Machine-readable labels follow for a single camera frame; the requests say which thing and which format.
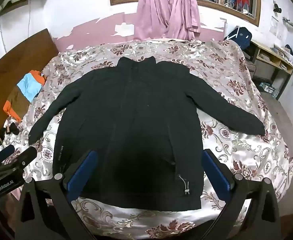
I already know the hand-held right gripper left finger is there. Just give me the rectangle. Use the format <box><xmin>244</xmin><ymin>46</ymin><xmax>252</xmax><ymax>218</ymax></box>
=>
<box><xmin>15</xmin><ymin>149</ymin><xmax>98</xmax><ymax>240</ymax></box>

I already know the teal box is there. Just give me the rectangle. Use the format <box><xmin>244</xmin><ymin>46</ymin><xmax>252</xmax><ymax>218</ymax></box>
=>
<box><xmin>260</xmin><ymin>82</ymin><xmax>276</xmax><ymax>95</ymax></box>

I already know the wooden shelf desk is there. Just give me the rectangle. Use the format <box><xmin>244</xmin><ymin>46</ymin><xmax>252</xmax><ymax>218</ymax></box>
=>
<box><xmin>244</xmin><ymin>40</ymin><xmax>293</xmax><ymax>100</ymax></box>

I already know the black jacket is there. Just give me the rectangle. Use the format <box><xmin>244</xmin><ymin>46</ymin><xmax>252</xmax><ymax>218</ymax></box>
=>
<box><xmin>28</xmin><ymin>56</ymin><xmax>265</xmax><ymax>212</ymax></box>

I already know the wooden headboard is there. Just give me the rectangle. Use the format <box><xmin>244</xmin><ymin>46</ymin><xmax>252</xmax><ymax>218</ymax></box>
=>
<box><xmin>0</xmin><ymin>28</ymin><xmax>59</xmax><ymax>150</ymax></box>

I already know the white wall paper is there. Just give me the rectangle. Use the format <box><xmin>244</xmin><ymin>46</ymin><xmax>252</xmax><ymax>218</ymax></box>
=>
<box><xmin>270</xmin><ymin>16</ymin><xmax>288</xmax><ymax>40</ymax></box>

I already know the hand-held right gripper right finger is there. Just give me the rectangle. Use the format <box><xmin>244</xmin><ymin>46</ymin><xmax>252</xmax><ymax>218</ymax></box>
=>
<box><xmin>202</xmin><ymin>149</ymin><xmax>281</xmax><ymax>240</ymax></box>

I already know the wooden window frame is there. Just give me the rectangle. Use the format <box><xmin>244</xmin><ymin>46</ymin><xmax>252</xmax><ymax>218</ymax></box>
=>
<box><xmin>108</xmin><ymin>0</ymin><xmax>262</xmax><ymax>27</ymax></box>

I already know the floral bedspread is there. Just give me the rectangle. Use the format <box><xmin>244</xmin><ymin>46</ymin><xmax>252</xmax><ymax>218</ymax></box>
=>
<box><xmin>0</xmin><ymin>40</ymin><xmax>293</xmax><ymax>240</ymax></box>

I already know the pink curtain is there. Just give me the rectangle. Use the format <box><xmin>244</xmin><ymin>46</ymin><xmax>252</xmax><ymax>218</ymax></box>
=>
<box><xmin>165</xmin><ymin>0</ymin><xmax>202</xmax><ymax>40</ymax></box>

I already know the orange blue brown garment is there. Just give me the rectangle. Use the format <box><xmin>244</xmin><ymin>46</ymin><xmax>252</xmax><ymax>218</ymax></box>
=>
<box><xmin>3</xmin><ymin>70</ymin><xmax>47</xmax><ymax>123</ymax></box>

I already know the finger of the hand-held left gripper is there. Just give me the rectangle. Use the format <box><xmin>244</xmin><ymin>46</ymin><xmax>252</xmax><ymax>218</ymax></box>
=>
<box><xmin>0</xmin><ymin>144</ymin><xmax>15</xmax><ymax>161</ymax></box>
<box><xmin>5</xmin><ymin>146</ymin><xmax>38</xmax><ymax>172</ymax></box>

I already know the dark blue backpack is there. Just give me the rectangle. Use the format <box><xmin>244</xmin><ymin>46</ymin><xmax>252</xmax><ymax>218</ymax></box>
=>
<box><xmin>223</xmin><ymin>27</ymin><xmax>252</xmax><ymax>53</ymax></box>

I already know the dark cloth bundle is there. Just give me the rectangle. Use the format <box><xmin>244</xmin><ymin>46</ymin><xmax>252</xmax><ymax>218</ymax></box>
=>
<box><xmin>0</xmin><ymin>122</ymin><xmax>20</xmax><ymax>145</ymax></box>

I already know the pink cloth heap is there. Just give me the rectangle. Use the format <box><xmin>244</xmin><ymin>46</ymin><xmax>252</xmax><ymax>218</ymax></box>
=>
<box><xmin>133</xmin><ymin>0</ymin><xmax>177</xmax><ymax>42</ymax></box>

